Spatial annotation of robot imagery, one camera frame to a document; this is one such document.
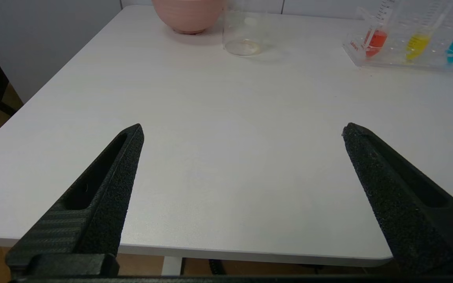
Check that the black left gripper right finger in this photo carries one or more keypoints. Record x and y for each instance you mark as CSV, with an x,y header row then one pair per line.
x,y
399,204

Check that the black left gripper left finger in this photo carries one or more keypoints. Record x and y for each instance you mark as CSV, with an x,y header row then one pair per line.
x,y
108,196

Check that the yellow pigment test tube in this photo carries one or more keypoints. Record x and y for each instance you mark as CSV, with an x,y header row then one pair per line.
x,y
417,45

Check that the red pigment test tube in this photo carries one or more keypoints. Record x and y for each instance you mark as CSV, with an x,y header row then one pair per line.
x,y
376,41

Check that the clear acrylic test tube rack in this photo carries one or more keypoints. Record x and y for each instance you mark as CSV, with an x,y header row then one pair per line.
x,y
395,59

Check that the clear glass beaker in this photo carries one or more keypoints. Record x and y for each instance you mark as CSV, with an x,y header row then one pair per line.
x,y
244,45

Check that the white table leg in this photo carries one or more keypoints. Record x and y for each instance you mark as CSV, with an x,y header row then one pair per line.
x,y
172,267

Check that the pink plastic bowl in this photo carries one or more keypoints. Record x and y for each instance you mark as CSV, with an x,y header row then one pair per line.
x,y
189,15

